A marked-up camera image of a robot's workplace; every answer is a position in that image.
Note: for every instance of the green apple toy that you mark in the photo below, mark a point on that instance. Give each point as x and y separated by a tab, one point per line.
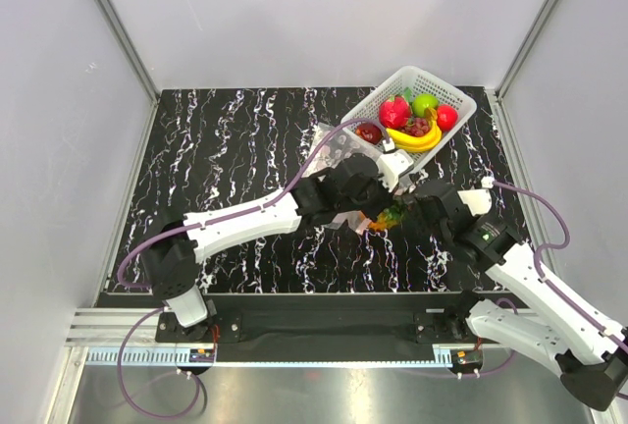
422	102

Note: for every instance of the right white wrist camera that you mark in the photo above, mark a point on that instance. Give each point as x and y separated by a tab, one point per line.
478	200

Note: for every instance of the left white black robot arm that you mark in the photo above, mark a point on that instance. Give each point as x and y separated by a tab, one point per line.
171	258

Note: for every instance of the right connector board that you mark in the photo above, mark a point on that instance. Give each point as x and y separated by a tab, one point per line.
468	356

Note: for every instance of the red apple toy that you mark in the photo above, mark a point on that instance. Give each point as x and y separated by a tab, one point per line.
447	117

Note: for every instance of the black marble pattern mat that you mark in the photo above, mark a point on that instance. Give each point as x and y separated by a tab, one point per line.
215	148

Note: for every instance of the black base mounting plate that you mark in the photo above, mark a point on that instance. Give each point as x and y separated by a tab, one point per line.
455	305

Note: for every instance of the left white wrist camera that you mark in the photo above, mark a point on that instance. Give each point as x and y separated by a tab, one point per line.
395	166

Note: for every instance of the yellow banana bunch toy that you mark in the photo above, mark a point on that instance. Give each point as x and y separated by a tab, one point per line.
417	144

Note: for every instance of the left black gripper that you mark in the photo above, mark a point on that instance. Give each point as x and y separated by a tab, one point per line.
386	199

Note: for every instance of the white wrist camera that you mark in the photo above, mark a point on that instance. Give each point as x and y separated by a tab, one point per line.
478	200
395	166

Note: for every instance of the clear pink-dotted zip bag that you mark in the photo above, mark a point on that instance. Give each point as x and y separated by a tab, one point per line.
329	148

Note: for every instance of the connector board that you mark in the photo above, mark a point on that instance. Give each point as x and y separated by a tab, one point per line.
206	354
468	356

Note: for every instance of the white plastic mesh basket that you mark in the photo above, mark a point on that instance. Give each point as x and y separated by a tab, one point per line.
413	92

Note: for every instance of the white slotted cable duct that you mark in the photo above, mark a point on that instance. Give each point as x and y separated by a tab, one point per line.
232	357

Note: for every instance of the dark red plum toy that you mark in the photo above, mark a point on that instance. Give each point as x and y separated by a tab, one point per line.
370	133

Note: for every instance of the red dragon fruit toy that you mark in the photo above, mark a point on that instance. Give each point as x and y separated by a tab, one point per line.
394	112

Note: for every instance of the left connector board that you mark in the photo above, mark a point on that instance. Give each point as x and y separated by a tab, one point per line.
206	354

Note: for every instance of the left aluminium frame post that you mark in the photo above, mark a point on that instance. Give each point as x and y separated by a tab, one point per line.
114	22

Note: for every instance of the purple grape bunch toy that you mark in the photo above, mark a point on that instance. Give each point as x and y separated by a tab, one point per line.
416	127

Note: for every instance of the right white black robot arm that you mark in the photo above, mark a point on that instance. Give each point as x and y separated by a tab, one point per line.
584	348

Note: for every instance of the orange toy pineapple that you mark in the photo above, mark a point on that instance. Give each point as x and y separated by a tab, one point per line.
389	217

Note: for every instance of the right aluminium frame post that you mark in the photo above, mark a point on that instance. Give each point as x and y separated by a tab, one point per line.
533	34

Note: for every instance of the aluminium frame post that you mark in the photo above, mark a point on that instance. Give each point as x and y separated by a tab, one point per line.
114	22
533	34

